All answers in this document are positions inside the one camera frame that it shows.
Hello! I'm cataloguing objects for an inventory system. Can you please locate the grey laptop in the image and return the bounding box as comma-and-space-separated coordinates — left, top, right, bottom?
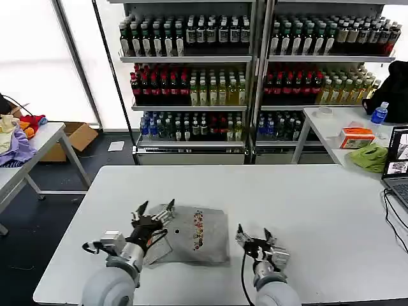
381, 125, 408, 214

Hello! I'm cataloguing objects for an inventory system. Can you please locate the black slanted pole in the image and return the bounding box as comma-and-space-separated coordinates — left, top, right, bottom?
91, 0, 134, 134

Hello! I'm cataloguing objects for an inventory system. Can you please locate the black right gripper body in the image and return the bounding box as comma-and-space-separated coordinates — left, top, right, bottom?
242, 237, 272, 259

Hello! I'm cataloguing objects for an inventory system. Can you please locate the blue-label water bottle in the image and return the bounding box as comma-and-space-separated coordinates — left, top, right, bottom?
370, 101, 390, 126

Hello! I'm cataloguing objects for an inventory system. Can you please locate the black backpack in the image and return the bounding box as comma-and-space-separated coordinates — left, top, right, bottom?
361, 60, 408, 124

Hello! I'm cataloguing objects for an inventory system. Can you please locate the brown cardboard box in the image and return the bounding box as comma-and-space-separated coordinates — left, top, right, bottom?
39, 122, 99, 163

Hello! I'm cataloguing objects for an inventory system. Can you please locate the orange tissue box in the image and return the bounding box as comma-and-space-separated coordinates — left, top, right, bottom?
339, 127, 377, 150

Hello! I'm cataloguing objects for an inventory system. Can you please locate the black laptop cable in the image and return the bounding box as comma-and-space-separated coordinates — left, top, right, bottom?
382, 187, 408, 253

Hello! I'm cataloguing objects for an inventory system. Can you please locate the grey window frame post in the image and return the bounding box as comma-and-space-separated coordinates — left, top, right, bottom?
51, 0, 105, 128

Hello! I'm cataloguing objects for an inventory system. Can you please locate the grey printed T-shirt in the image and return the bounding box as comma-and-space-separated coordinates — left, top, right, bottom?
142, 203, 231, 268

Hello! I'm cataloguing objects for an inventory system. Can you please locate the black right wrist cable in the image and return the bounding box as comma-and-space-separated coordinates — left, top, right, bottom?
240, 251, 256, 306

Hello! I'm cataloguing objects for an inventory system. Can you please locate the white side table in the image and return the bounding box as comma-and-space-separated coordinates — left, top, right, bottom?
0, 122, 92, 237
291, 106, 408, 167

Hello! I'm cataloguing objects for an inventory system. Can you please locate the red cloth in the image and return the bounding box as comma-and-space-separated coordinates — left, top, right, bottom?
19, 114, 46, 132

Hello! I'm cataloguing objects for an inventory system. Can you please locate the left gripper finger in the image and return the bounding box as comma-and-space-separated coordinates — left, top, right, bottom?
151, 198, 176, 224
130, 200, 150, 222

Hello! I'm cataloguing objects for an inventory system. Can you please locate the cream cloth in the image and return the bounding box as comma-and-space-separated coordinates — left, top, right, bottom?
0, 114, 20, 154

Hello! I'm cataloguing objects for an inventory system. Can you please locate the grey shelf with bottles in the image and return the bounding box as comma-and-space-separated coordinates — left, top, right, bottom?
254, 0, 403, 166
118, 0, 258, 166

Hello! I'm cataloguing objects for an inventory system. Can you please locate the green cloth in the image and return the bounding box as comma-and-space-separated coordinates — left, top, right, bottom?
345, 143, 390, 175

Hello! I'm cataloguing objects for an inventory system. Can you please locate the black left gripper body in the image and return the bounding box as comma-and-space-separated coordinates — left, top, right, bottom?
129, 215, 161, 245

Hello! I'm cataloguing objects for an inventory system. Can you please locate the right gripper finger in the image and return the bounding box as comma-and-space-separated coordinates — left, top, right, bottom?
235, 223, 253, 247
263, 226, 279, 249

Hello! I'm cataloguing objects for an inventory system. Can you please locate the purple cloth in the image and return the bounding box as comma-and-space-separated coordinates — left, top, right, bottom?
0, 127, 39, 169

